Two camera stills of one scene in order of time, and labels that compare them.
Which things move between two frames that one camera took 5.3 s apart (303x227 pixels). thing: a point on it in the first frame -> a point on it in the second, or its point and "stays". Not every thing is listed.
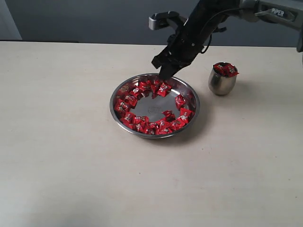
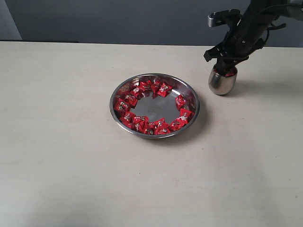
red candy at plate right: x=185 y=115 stays
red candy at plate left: x=120 y=106 stays
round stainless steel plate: x=148 y=106 stays
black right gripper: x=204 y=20 -> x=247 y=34
